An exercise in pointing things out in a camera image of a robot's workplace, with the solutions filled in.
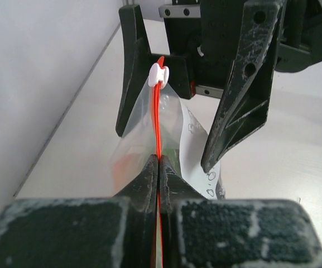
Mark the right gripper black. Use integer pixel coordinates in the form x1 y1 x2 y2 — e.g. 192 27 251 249
157 0 322 175

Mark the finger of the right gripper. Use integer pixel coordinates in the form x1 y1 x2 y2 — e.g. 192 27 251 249
116 4 191 137

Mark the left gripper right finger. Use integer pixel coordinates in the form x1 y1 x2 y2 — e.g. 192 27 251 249
159 156 322 267

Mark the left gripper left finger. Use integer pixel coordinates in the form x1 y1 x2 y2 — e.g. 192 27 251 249
0 155 158 267

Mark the white zip slider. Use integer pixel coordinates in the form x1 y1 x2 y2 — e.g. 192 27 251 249
148 63 170 89

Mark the clear zip top bag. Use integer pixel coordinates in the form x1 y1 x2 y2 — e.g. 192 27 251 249
110 55 225 268

